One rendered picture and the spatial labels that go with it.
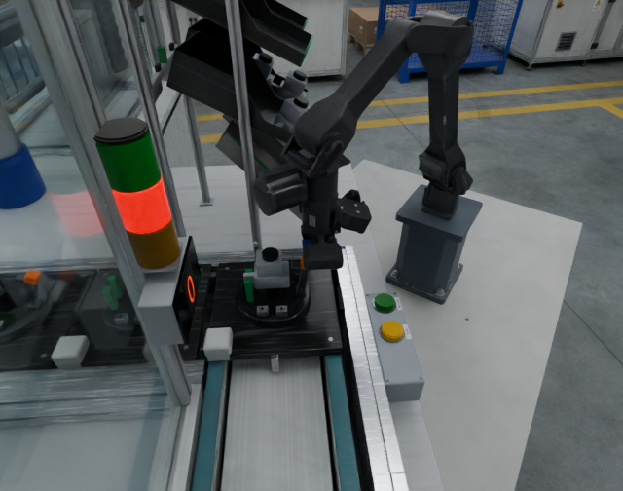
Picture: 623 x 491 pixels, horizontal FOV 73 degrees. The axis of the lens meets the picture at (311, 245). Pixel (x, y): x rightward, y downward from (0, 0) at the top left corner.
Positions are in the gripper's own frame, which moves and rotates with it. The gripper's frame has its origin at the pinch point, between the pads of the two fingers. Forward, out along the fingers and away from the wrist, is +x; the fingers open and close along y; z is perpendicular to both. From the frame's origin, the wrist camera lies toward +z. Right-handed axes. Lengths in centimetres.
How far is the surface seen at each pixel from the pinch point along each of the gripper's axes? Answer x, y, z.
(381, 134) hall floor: 109, 276, 77
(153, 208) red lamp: -24.4, -20.9, -18.7
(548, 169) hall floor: 109, 209, 190
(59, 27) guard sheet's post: -41, -20, -22
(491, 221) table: 23, 37, 53
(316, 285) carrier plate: 12.3, 3.6, 0.1
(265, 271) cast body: 2.3, -2.1, -9.6
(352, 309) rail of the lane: 13.3, -2.3, 6.6
